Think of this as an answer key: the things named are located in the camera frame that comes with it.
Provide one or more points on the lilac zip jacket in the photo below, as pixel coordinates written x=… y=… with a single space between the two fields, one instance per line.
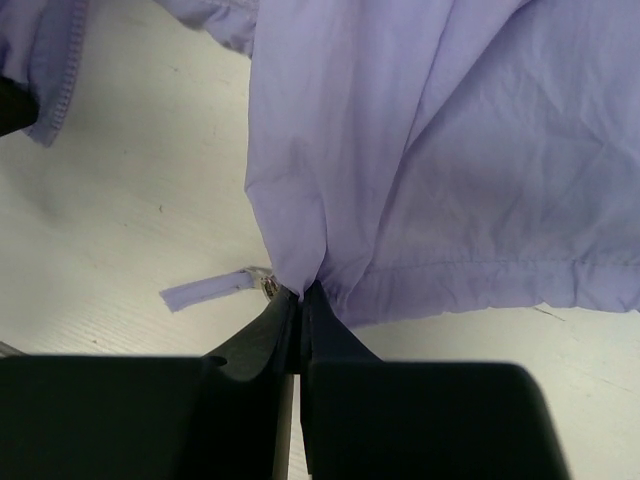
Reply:
x=413 y=157

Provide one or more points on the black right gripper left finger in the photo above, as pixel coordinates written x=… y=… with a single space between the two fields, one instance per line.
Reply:
x=224 y=415

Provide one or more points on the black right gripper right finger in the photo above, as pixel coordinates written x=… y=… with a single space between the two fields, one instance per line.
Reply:
x=366 y=418

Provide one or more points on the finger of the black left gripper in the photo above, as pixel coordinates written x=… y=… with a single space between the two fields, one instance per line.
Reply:
x=19 y=108

